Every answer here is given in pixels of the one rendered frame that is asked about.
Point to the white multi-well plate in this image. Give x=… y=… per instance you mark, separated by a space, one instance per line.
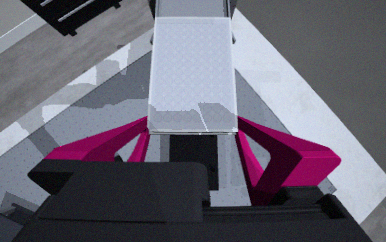
x=192 y=82

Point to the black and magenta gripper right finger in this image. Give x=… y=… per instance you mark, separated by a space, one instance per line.
x=293 y=161

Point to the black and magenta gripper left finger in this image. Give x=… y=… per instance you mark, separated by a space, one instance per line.
x=103 y=146

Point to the grey perforated base plate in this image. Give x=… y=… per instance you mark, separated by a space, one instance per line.
x=118 y=101

